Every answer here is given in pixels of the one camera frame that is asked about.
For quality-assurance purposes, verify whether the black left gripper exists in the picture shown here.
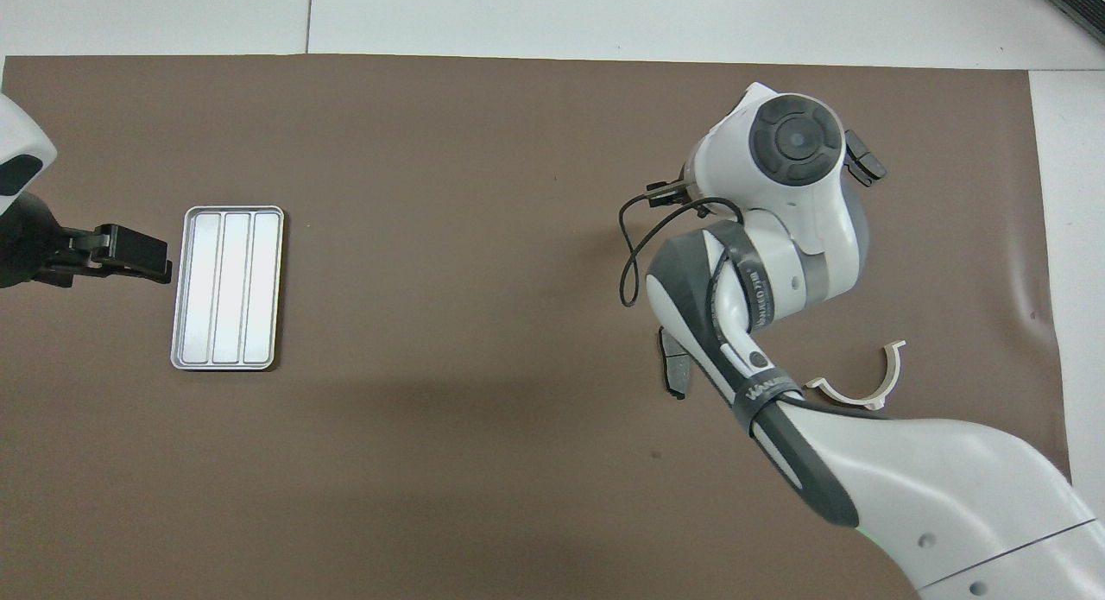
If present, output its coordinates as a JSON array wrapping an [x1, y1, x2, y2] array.
[[0, 193, 174, 290]]

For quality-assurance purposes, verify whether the silver metal tray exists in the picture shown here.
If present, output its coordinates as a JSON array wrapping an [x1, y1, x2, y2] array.
[[170, 205, 285, 371]]

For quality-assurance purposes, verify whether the brown table mat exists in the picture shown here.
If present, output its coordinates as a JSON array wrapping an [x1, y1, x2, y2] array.
[[0, 54, 1076, 600]]

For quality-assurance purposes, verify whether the dark grey brake pad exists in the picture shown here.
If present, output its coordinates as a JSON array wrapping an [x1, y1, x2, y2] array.
[[844, 129, 888, 187], [659, 325, 694, 401]]

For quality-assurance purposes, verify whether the black ribbed equipment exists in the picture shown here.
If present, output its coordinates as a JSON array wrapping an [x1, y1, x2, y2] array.
[[1039, 0, 1105, 33]]

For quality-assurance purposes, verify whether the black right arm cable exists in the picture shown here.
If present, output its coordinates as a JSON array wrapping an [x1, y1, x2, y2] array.
[[617, 179, 808, 411]]

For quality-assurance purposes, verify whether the white half-ring clamp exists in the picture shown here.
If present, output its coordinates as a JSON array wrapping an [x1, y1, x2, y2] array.
[[804, 340, 906, 411]]

